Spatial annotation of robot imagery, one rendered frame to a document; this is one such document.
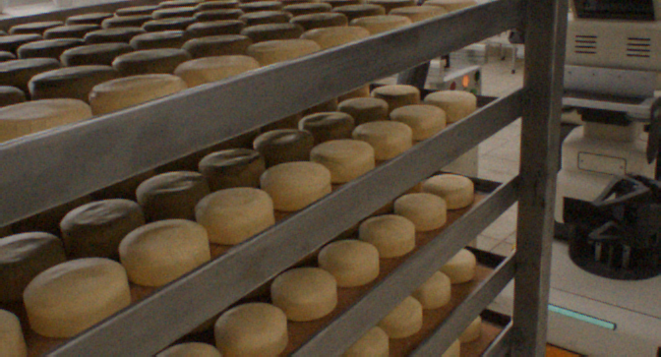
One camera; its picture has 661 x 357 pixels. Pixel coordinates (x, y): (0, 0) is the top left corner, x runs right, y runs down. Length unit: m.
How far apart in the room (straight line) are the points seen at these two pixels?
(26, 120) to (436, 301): 0.45
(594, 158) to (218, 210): 1.50
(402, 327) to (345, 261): 0.12
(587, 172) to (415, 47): 1.42
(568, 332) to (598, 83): 0.72
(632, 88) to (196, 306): 1.48
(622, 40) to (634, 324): 0.75
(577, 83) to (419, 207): 1.19
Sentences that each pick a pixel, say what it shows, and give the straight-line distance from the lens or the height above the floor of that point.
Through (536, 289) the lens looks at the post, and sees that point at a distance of 0.72.
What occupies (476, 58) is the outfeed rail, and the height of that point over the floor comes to 0.86.
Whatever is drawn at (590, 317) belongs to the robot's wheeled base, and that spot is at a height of 0.25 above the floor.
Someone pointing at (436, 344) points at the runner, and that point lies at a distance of 0.59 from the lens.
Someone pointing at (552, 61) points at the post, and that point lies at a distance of 0.63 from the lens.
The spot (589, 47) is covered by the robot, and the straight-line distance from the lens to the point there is 1.76.
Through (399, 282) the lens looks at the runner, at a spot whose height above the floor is 1.05.
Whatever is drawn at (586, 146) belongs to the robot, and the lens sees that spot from 1.82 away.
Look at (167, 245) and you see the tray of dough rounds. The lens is 0.38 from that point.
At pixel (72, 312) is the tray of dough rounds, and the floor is 1.15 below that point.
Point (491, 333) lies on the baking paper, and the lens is 0.78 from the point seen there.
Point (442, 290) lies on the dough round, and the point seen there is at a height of 0.97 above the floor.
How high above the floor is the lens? 1.31
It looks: 21 degrees down
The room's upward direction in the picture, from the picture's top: 4 degrees counter-clockwise
